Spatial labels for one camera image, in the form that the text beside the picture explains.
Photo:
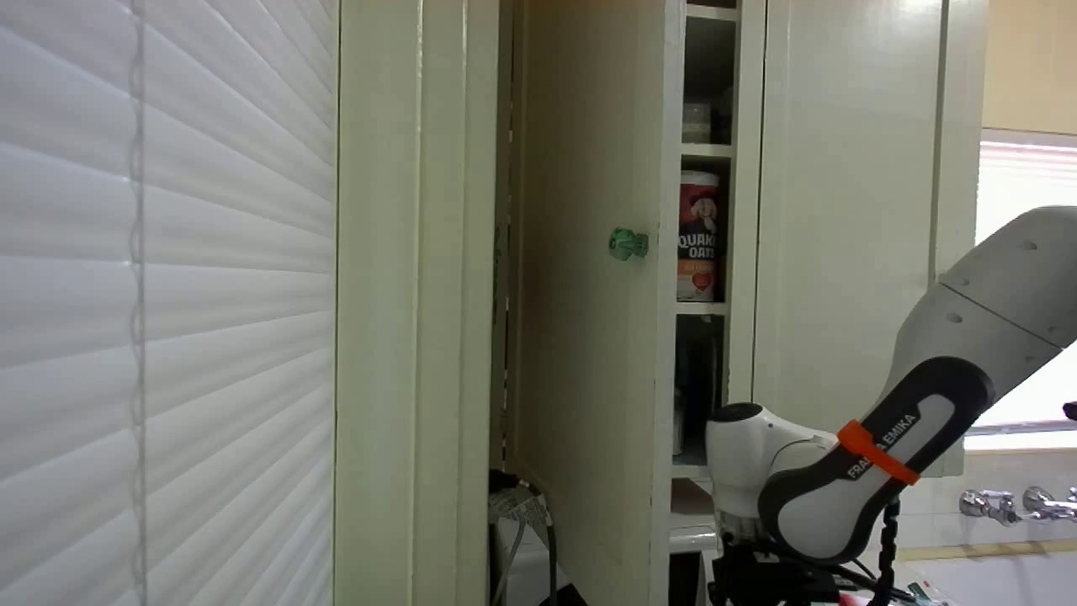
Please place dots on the open cream cupboard door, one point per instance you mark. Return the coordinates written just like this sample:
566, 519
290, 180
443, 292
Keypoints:
594, 393

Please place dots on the white window blind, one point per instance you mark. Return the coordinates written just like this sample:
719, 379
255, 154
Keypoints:
170, 337

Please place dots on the bright window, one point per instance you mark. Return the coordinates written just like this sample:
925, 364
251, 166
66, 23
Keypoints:
1028, 180

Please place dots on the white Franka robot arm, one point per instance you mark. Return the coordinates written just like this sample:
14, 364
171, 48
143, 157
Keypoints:
988, 304

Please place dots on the closed cream cupboard door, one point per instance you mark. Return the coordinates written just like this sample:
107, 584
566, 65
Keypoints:
842, 223

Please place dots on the green glass door knob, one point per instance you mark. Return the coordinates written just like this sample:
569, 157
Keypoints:
626, 243

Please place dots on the chrome tap valve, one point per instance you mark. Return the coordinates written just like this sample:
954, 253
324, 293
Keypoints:
988, 502
1046, 502

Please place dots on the cream cupboard frame with shelves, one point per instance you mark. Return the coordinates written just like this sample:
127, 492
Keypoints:
736, 223

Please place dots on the Quaker oats canister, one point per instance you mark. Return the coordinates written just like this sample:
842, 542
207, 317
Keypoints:
700, 241

